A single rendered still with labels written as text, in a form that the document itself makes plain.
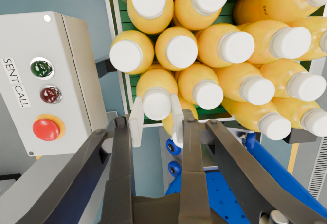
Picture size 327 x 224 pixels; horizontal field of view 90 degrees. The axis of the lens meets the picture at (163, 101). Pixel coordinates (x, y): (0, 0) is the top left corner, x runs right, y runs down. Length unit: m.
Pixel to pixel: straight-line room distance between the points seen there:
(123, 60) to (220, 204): 0.34
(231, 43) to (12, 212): 0.89
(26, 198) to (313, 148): 2.29
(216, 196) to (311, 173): 2.12
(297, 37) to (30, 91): 0.36
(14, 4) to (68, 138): 1.43
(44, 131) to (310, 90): 0.38
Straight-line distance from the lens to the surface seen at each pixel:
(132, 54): 0.22
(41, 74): 0.26
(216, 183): 0.45
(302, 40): 0.28
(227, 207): 0.42
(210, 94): 0.24
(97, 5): 1.40
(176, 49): 0.22
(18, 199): 0.95
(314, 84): 0.31
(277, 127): 0.31
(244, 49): 0.24
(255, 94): 0.26
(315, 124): 0.34
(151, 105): 0.21
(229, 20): 0.46
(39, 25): 0.26
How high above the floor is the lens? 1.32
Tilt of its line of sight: 70 degrees down
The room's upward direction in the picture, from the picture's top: 174 degrees clockwise
